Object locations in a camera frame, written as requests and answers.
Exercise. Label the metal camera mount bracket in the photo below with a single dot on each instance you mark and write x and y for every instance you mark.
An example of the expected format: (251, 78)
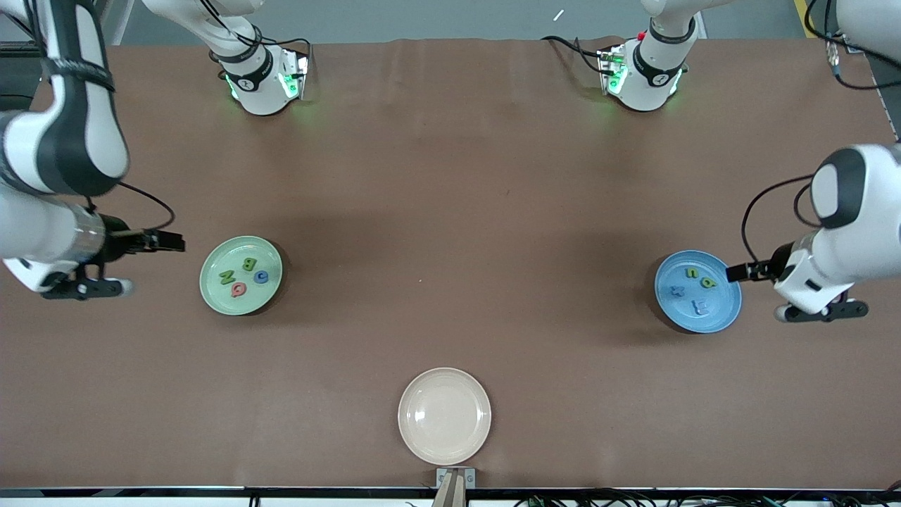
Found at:
(443, 479)

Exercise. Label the brown table mat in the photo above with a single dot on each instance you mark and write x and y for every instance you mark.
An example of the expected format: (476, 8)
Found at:
(450, 176)

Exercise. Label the green uppercase letter B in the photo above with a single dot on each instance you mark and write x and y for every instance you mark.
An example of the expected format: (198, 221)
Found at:
(248, 265)

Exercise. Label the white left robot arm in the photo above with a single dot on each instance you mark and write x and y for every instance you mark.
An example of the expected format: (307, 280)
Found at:
(866, 204)

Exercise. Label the green plate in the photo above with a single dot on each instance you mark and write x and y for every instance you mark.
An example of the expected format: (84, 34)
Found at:
(271, 296)

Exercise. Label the green lowercase letter u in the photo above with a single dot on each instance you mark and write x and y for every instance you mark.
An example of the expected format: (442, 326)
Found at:
(692, 272)

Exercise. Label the blue lowercase letter m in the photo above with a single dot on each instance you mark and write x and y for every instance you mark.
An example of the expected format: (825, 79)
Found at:
(699, 306)

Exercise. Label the green uppercase letter N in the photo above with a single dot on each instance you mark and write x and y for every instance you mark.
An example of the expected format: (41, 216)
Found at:
(227, 277)

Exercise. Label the beige plate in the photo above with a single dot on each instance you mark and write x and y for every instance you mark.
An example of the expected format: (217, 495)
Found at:
(443, 415)

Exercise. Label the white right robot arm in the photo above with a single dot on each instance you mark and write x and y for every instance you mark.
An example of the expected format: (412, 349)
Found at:
(35, 232)

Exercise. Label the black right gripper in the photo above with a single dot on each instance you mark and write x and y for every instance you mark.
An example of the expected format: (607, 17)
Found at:
(118, 237)

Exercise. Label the green lowercase letter b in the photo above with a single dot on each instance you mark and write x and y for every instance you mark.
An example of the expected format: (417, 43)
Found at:
(707, 285)

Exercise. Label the blue plate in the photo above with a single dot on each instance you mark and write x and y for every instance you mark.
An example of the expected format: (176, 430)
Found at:
(721, 310)

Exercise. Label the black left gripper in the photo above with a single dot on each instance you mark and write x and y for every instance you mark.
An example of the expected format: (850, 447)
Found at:
(776, 264)

